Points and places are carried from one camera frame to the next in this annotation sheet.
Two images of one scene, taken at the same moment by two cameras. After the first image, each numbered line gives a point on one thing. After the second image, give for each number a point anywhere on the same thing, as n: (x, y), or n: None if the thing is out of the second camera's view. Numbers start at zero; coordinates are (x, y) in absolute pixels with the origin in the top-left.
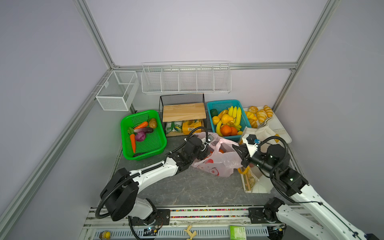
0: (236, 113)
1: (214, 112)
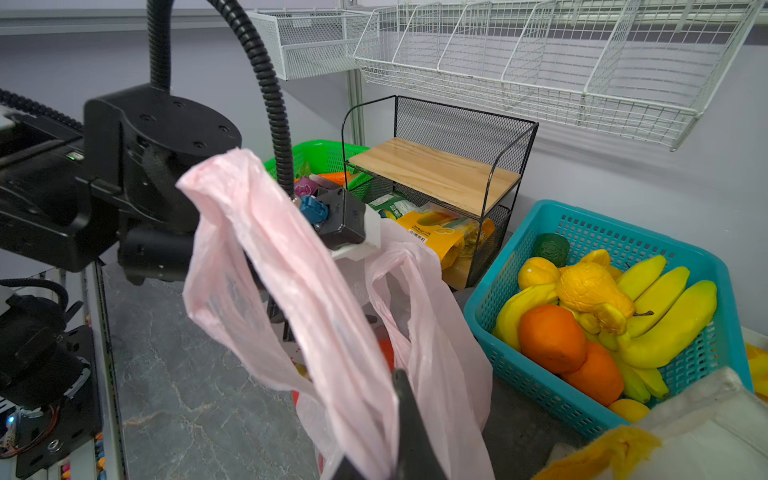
0: (669, 304)
1: (554, 246)
